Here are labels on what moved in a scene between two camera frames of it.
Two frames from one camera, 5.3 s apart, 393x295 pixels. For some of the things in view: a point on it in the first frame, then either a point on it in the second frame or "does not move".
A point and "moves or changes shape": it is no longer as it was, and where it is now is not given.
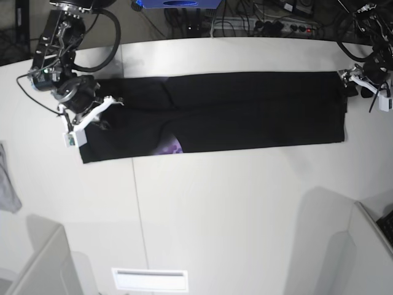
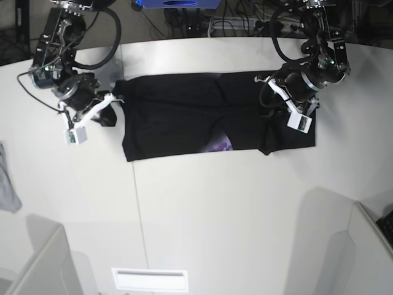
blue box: (179, 3) does not move
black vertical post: (22, 24) does not move
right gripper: (377, 71) to (298, 93)
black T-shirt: (182, 114) moves or changes shape
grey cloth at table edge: (10, 200) does not move
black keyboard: (385, 224) does not move
